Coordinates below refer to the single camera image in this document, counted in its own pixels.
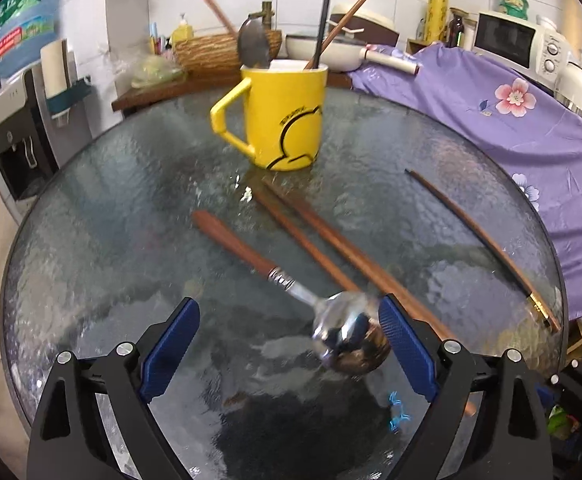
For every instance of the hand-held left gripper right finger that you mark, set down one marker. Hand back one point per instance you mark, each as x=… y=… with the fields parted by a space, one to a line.
x=408 y=345

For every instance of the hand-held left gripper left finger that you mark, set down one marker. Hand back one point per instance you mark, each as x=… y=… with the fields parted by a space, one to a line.
x=171 y=347

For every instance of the black chopstick with gold band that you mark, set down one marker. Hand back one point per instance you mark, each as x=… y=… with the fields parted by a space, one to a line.
x=471 y=230
x=324 y=15

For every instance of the yellow mug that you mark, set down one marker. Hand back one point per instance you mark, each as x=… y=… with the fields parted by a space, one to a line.
x=281 y=110

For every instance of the metal spoon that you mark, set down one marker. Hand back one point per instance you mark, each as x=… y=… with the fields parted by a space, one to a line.
x=253 y=42

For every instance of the round glass table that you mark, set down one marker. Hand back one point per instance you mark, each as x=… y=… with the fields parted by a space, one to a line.
x=121 y=185

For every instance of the purple floral cloth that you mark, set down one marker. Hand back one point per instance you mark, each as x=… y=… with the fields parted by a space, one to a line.
x=471 y=125

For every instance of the grey water dispenser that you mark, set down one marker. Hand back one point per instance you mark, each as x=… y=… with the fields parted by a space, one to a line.
x=16 y=160

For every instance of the wooden counter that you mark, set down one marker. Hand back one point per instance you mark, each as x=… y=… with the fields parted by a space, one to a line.
x=171 y=91

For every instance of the clear plastic bags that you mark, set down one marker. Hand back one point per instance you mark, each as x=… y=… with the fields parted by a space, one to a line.
x=156 y=70

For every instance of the white frying pan with lid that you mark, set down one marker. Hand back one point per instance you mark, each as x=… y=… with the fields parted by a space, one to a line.
x=341 y=57

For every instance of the woven pattern basin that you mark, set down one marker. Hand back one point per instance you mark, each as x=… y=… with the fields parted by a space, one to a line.
x=206 y=52

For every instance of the white kettle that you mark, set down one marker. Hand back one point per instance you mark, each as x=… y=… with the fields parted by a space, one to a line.
x=573 y=85

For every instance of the white paper cup tube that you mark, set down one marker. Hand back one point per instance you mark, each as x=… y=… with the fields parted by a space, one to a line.
x=53 y=67

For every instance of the yellow soap dispenser bottle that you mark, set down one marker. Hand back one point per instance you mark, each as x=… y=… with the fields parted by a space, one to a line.
x=182 y=32

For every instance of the brown glass bottle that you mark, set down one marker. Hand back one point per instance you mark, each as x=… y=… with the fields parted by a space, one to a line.
x=455 y=30

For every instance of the white microwave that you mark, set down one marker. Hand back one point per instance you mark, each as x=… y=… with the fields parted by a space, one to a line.
x=501 y=37

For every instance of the white and brown rice cooker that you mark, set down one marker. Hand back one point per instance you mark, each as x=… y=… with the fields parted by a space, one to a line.
x=376 y=22

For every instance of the yellow cling film roll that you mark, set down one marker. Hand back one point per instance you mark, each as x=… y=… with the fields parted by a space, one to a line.
x=438 y=10

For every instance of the brass faucet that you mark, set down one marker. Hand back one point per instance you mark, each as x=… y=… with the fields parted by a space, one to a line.
x=267 y=12

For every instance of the small white jar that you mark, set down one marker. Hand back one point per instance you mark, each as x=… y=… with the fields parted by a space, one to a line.
x=546 y=22

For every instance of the blue water bottle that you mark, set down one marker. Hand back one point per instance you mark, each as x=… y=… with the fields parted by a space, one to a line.
x=26 y=20

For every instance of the tall stack of yellow cups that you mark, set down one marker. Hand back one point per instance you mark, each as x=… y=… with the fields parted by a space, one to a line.
x=573 y=15

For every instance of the teal wall holder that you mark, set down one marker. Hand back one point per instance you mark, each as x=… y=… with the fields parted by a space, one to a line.
x=71 y=97

